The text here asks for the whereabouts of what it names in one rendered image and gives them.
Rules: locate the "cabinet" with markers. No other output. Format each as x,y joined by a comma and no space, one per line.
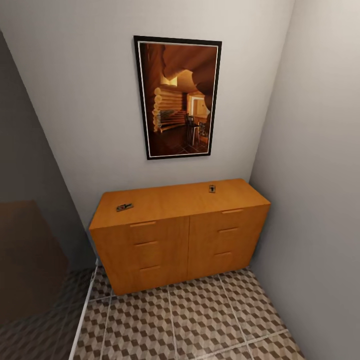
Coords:
178,232

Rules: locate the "picture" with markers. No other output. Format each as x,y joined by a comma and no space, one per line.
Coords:
178,83

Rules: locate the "door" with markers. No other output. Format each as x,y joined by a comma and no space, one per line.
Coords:
47,261

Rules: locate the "shower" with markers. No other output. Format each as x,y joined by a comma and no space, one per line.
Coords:
80,323

